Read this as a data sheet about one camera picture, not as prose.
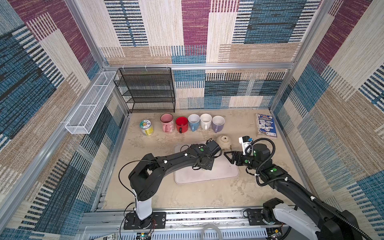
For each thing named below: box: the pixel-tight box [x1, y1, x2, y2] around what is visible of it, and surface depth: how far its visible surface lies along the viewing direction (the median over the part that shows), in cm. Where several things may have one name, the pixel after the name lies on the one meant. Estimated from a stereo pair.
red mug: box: [175, 116, 189, 134], surface depth 107 cm
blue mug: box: [188, 113, 200, 132], surface depth 104 cm
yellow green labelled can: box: [139, 119, 154, 136], surface depth 104 cm
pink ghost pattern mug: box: [160, 113, 175, 133], surface depth 104 cm
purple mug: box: [211, 115, 226, 133], surface depth 107 cm
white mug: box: [200, 113, 213, 130], surface depth 104 cm
